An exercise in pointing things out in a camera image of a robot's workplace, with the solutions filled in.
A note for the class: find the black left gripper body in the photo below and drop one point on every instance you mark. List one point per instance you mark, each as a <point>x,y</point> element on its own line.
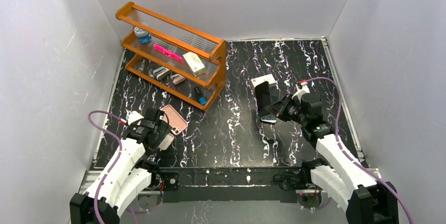
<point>155,124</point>

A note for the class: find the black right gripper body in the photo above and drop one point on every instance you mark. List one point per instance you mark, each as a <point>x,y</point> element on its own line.
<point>282,107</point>

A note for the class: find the phone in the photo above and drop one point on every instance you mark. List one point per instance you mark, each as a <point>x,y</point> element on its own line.
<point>263,98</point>
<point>268,119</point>

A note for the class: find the white phone case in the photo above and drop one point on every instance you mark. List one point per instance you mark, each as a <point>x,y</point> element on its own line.
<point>166,142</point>

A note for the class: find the pink phone case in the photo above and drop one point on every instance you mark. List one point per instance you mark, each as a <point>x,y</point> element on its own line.
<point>174,119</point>

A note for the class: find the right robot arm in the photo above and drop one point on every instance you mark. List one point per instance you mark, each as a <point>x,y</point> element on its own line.
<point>357,192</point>

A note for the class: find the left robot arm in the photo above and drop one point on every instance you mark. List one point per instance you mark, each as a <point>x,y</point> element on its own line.
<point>126,174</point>

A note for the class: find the white red flat box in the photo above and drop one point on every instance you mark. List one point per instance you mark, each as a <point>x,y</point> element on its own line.
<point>266,78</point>

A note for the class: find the pink white stapler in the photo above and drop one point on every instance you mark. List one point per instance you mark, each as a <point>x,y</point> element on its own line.
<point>177,79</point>

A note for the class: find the black blue small bottle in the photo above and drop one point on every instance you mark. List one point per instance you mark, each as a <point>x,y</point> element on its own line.
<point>200,96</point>

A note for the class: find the orange wooden shelf rack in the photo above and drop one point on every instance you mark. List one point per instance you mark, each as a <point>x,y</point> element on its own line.
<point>184,61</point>

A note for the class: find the white yellow small box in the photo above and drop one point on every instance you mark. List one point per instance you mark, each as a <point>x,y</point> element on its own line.
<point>195,64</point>

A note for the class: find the pink highlighter pen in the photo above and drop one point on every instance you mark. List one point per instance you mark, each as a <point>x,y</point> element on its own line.
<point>167,52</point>

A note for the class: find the blue white round jar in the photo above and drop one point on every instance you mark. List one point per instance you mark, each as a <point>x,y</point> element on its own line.
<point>143,36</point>

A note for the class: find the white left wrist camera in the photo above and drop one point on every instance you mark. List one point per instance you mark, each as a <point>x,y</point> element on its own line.
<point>134,118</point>

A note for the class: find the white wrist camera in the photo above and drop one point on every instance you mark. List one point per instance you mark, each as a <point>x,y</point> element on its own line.
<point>302,88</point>
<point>134,118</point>

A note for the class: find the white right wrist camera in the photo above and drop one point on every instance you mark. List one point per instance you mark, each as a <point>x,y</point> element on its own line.
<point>302,88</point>

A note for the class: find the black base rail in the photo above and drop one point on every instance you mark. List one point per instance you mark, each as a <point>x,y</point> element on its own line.
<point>284,184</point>

